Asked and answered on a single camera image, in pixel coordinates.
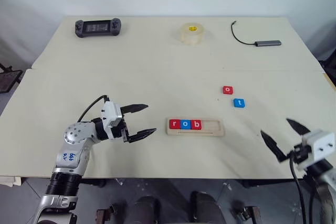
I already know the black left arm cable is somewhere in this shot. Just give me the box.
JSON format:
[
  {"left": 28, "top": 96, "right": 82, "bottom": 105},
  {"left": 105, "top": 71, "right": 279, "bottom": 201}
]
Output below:
[{"left": 78, "top": 94, "right": 110, "bottom": 123}]

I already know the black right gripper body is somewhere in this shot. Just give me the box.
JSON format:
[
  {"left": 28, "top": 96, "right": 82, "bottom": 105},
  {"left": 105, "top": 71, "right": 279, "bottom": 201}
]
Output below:
[{"left": 288, "top": 142, "right": 314, "bottom": 166}]

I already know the rusty brown bracket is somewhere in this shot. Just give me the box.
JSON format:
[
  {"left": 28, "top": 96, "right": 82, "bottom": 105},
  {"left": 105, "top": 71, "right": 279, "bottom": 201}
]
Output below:
[
  {"left": 230, "top": 202, "right": 259, "bottom": 224},
  {"left": 96, "top": 202, "right": 127, "bottom": 224}
]

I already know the wooden letter tray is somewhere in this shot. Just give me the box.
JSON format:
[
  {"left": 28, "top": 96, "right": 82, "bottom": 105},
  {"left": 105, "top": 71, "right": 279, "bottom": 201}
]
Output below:
[{"left": 165, "top": 118, "right": 226, "bottom": 137}]

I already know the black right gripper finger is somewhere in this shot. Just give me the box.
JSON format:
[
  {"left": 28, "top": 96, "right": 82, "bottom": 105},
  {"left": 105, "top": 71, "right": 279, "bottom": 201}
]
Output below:
[
  {"left": 286, "top": 118, "right": 312, "bottom": 137},
  {"left": 260, "top": 129, "right": 288, "bottom": 163}
]

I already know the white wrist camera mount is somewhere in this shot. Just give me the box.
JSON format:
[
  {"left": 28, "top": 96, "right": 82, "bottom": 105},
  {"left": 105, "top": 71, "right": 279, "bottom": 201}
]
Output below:
[
  {"left": 100, "top": 101, "right": 124, "bottom": 140},
  {"left": 299, "top": 129, "right": 336, "bottom": 170}
]

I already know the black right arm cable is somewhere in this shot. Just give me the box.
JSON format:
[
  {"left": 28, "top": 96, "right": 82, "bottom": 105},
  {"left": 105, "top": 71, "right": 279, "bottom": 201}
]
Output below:
[{"left": 288, "top": 152, "right": 309, "bottom": 224}]

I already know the black metal stand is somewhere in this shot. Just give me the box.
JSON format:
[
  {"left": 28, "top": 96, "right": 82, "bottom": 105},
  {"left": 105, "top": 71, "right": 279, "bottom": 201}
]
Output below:
[{"left": 0, "top": 62, "right": 24, "bottom": 94}]

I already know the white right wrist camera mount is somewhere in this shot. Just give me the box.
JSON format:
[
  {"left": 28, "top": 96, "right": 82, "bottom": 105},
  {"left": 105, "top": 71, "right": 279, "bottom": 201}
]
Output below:
[{"left": 299, "top": 129, "right": 336, "bottom": 170}]

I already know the clear tape roll yellow core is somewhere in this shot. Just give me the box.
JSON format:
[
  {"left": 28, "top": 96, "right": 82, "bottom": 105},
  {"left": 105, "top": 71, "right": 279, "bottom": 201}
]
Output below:
[{"left": 175, "top": 23, "right": 214, "bottom": 46}]

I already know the black table frame bar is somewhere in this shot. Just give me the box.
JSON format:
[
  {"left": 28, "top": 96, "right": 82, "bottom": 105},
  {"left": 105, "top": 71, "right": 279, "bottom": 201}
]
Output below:
[{"left": 78, "top": 178, "right": 107, "bottom": 188}]

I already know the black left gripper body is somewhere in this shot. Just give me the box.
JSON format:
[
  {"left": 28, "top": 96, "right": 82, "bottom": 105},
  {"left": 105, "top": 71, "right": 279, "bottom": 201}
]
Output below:
[{"left": 112, "top": 118, "right": 131, "bottom": 144}]

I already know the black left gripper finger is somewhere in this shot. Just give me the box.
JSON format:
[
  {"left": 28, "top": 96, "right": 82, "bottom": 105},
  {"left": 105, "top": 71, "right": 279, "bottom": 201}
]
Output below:
[
  {"left": 127, "top": 127, "right": 158, "bottom": 144},
  {"left": 120, "top": 103, "right": 150, "bottom": 116}
]

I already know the dark grey handheld controller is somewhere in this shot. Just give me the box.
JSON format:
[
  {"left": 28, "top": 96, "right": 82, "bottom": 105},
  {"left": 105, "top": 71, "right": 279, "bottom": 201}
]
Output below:
[{"left": 74, "top": 18, "right": 123, "bottom": 38}]

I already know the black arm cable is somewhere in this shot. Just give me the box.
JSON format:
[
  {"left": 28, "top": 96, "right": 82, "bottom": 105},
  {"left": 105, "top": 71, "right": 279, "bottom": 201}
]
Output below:
[
  {"left": 78, "top": 94, "right": 110, "bottom": 123},
  {"left": 288, "top": 152, "right": 309, "bottom": 224}
]

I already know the dark chair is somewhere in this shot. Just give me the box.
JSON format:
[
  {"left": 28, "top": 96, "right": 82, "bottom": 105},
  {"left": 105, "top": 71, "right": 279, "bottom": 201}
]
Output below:
[{"left": 319, "top": 50, "right": 336, "bottom": 88}]

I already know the black USB hub cable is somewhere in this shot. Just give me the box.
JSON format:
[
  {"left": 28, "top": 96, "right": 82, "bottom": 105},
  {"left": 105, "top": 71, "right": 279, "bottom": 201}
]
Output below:
[{"left": 230, "top": 20, "right": 256, "bottom": 46}]

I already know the grey USB hub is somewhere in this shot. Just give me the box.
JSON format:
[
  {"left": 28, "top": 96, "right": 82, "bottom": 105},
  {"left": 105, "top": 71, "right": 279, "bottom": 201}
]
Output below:
[{"left": 254, "top": 39, "right": 283, "bottom": 47}]

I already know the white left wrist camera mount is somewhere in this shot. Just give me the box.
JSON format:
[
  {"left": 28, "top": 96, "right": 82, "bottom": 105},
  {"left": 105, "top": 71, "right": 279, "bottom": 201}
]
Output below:
[{"left": 100, "top": 101, "right": 124, "bottom": 140}]

